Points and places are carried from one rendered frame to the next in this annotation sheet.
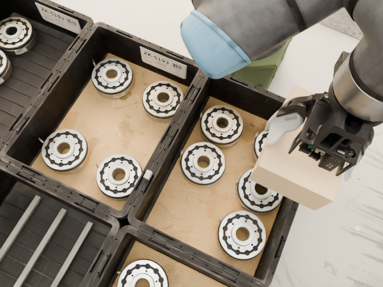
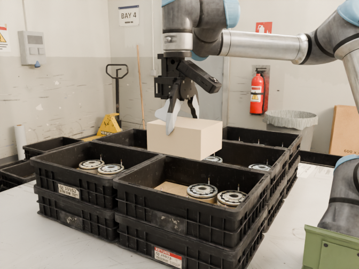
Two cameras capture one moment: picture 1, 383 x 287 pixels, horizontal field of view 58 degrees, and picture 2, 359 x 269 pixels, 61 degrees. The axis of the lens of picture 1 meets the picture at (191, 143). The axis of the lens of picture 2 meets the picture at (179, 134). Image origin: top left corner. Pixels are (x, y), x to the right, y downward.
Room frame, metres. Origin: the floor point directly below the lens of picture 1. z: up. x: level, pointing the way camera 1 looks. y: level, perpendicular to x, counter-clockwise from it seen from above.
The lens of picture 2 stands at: (0.35, -0.96, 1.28)
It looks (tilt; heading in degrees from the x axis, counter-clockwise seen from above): 14 degrees down; 100
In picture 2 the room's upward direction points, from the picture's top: straight up
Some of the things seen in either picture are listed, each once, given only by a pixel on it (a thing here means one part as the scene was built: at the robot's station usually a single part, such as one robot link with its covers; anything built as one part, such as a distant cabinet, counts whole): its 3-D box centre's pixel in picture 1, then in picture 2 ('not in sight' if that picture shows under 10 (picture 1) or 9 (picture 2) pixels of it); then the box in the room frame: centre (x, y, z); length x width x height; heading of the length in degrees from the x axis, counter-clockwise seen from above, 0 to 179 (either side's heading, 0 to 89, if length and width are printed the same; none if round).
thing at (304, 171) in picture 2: not in sight; (281, 166); (0.62, 0.72, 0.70); 0.33 x 0.23 x 0.01; 158
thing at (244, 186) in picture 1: (260, 189); not in sight; (0.21, -0.16, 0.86); 0.10 x 0.10 x 0.01
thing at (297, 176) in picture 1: (304, 147); (185, 135); (0.23, -0.19, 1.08); 0.16 x 0.12 x 0.07; 158
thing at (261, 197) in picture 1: (261, 188); not in sight; (0.21, -0.16, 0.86); 0.05 x 0.05 x 0.01
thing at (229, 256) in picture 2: not in sight; (192, 226); (0.24, -0.09, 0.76); 0.40 x 0.30 x 0.12; 160
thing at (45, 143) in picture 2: not in sight; (56, 168); (-1.13, 1.28, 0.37); 0.40 x 0.30 x 0.45; 69
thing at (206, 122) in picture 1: (221, 123); (233, 197); (0.36, -0.07, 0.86); 0.10 x 0.10 x 0.01
